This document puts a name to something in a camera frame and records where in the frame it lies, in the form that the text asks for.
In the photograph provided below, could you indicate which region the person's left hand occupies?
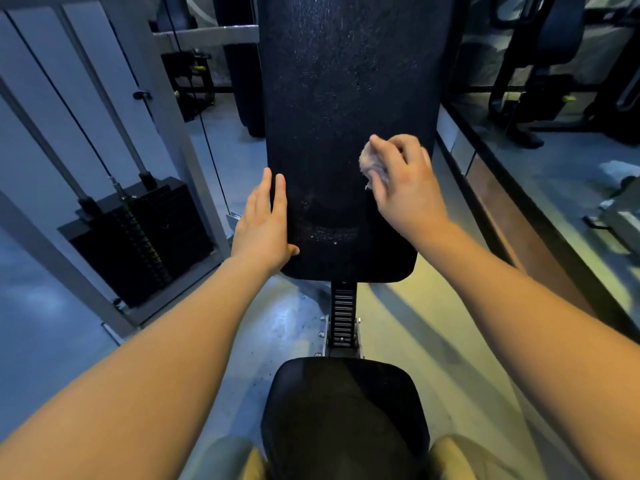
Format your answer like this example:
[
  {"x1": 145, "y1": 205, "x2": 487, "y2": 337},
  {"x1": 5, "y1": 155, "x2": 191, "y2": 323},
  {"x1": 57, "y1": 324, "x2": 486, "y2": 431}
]
[{"x1": 229, "y1": 167, "x2": 301, "y2": 279}]

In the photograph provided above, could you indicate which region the person's right hand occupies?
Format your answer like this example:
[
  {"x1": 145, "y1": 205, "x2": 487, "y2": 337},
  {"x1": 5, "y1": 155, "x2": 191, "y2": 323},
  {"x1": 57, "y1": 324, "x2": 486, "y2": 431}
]
[{"x1": 368, "y1": 133, "x2": 452, "y2": 249}]

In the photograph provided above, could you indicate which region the beige cleaning cloth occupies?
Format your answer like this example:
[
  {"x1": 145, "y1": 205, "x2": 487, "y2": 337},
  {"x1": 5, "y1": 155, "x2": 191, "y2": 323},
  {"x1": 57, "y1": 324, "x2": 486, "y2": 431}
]
[{"x1": 358, "y1": 138, "x2": 392, "y2": 191}]

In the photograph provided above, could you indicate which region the black padded backrest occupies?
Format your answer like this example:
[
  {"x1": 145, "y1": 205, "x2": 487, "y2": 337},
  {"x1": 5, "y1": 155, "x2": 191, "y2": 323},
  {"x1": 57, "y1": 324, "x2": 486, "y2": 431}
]
[{"x1": 255, "y1": 0, "x2": 457, "y2": 285}]

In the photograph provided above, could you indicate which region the person's left forearm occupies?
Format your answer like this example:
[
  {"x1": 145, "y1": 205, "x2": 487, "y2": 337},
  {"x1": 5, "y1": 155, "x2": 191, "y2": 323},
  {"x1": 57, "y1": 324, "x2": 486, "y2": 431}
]
[{"x1": 0, "y1": 257, "x2": 273, "y2": 480}]

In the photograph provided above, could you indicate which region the person's right forearm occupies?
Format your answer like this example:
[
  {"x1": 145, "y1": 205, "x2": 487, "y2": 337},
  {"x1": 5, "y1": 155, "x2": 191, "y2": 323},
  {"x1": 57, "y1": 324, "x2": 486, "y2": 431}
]
[{"x1": 417, "y1": 222, "x2": 640, "y2": 480}]

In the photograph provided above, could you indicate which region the black padded seat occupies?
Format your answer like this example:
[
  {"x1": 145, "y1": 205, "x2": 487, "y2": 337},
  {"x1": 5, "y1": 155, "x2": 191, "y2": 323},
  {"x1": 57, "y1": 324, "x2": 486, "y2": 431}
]
[{"x1": 260, "y1": 356, "x2": 431, "y2": 480}]

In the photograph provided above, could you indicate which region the black weight plate stack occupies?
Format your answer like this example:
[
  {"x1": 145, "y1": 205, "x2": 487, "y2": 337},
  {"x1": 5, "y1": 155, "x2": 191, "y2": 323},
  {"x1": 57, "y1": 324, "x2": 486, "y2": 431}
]
[{"x1": 56, "y1": 176, "x2": 217, "y2": 309}]

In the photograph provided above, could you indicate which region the black pillar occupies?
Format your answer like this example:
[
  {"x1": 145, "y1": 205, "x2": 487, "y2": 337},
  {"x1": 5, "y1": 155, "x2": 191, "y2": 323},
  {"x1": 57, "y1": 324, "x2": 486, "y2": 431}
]
[{"x1": 211, "y1": 0, "x2": 267, "y2": 140}]

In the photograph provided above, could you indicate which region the black seated gym machine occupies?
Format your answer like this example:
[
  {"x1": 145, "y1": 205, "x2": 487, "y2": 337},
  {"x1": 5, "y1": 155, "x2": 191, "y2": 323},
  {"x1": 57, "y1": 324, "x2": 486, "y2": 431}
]
[{"x1": 159, "y1": 48, "x2": 217, "y2": 124}]

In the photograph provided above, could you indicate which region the chrome guide rod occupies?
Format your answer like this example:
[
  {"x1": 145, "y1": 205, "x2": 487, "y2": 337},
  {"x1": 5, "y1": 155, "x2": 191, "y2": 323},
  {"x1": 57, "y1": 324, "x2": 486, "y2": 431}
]
[
  {"x1": 53, "y1": 3, "x2": 159, "y2": 191},
  {"x1": 0, "y1": 76, "x2": 102, "y2": 219}
]

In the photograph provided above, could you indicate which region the white cloth bundle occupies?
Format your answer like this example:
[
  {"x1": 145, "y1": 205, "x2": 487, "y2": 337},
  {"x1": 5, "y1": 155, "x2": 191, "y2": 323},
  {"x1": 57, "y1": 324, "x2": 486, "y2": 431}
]
[{"x1": 599, "y1": 159, "x2": 640, "y2": 184}]

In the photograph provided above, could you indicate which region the black steel cable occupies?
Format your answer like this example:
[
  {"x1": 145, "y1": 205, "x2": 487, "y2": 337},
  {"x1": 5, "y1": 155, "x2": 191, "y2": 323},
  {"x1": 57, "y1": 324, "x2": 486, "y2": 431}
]
[
  {"x1": 3, "y1": 11, "x2": 130, "y2": 199},
  {"x1": 161, "y1": 0, "x2": 237, "y2": 219}
]

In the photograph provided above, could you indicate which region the black notched adjustment post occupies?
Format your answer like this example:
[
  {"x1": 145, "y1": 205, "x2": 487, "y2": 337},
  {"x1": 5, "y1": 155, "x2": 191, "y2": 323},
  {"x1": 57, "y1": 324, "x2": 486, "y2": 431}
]
[{"x1": 321, "y1": 280, "x2": 365, "y2": 359}]

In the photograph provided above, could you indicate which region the brown partition base rail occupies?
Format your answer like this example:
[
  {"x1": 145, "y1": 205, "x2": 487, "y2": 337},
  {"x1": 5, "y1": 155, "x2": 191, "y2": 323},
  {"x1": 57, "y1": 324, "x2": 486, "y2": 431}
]
[{"x1": 436, "y1": 98, "x2": 640, "y2": 341}]

